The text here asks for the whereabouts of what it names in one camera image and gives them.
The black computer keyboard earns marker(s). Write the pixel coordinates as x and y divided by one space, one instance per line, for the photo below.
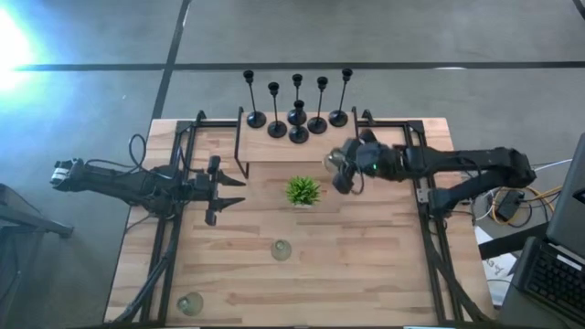
555 279

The black side table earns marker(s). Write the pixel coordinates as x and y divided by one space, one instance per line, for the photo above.
27 219

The ribbed clear glass candle holder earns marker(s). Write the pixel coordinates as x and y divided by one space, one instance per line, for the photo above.
332 161
281 250
192 304

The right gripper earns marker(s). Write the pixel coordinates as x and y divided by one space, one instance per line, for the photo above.
370 160

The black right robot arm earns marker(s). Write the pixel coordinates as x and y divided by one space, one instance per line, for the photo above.
480 157

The wooden shelf riser black frame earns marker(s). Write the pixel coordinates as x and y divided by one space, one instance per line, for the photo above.
274 148

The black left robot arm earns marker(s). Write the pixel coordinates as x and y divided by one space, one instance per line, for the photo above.
128 185

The green artificial plant white pot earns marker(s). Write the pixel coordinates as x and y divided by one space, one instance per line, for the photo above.
303 191

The black power adapter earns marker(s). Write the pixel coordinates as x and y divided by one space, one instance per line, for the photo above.
509 205

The black metal rig frame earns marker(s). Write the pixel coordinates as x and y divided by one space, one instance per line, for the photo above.
210 124

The large computer monitor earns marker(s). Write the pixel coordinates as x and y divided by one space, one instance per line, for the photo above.
569 205

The black metal candlestick holder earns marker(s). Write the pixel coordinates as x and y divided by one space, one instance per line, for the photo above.
277 130
317 125
338 119
256 119
299 135
292 119

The white paper sheets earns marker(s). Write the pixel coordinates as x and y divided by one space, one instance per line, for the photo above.
496 269

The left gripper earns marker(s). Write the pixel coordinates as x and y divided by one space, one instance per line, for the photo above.
212 192

